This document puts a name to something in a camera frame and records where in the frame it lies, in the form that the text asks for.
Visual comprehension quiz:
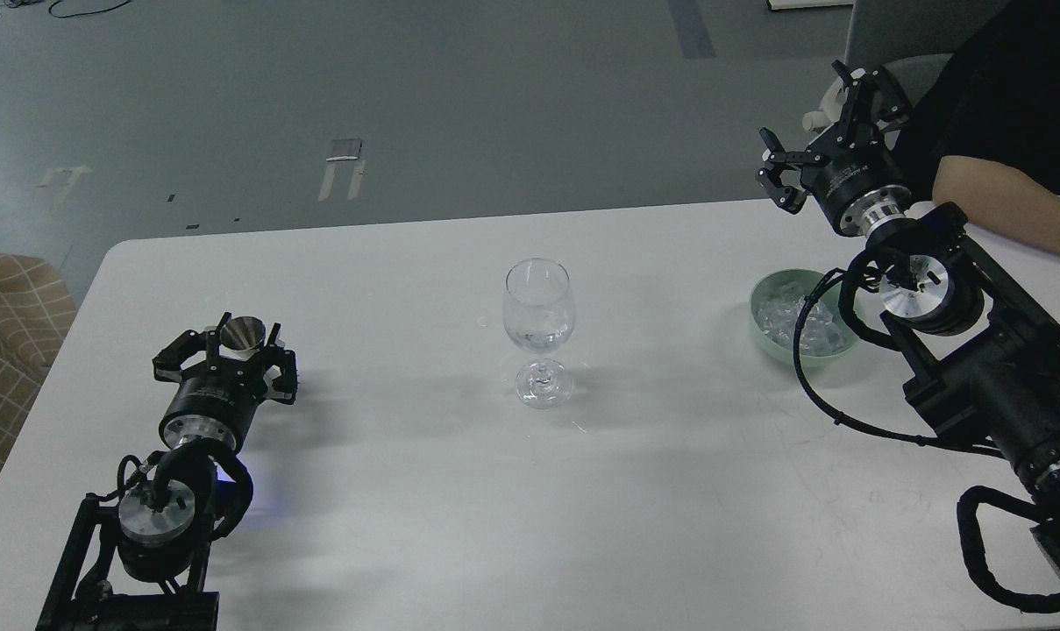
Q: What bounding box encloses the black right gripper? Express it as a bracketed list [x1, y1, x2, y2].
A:
[755, 60, 914, 238]

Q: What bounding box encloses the black floor cable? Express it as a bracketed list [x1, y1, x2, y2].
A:
[0, 0, 136, 36]

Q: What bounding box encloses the pile of ice cubes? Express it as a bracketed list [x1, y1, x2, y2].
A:
[755, 294, 846, 357]

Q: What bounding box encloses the green bowl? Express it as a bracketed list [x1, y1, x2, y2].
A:
[749, 269, 859, 369]

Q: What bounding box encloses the clear wine glass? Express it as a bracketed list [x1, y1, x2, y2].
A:
[502, 257, 577, 410]

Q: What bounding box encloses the person in black shirt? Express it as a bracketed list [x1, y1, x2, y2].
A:
[893, 1, 1060, 255]

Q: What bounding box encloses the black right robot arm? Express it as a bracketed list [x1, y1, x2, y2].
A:
[757, 62, 1060, 613]

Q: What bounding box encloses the grey office chair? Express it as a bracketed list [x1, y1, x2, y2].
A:
[842, 1, 1008, 105]

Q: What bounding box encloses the beige checkered sofa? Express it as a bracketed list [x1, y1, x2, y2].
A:
[0, 252, 77, 474]

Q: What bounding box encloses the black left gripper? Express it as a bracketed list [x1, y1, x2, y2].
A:
[153, 313, 300, 455]

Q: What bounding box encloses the steel double jigger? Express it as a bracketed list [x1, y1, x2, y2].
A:
[218, 315, 267, 360]

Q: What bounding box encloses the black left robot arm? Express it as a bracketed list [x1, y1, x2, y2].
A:
[36, 313, 298, 630]

